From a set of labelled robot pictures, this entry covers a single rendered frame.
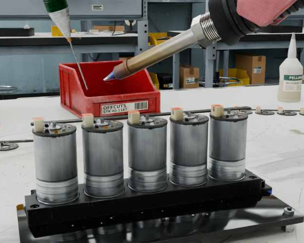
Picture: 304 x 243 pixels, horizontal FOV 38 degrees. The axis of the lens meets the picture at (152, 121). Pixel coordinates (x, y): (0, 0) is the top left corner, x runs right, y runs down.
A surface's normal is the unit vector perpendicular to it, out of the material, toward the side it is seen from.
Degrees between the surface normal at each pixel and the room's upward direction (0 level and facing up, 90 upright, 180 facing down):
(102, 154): 90
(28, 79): 90
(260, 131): 0
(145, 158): 90
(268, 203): 0
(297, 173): 0
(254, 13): 99
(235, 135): 90
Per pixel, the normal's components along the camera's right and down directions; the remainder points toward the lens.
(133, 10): 0.30, 0.22
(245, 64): -0.93, 0.11
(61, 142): 0.52, 0.20
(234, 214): 0.00, -0.97
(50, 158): -0.06, 0.23
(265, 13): -0.51, 0.35
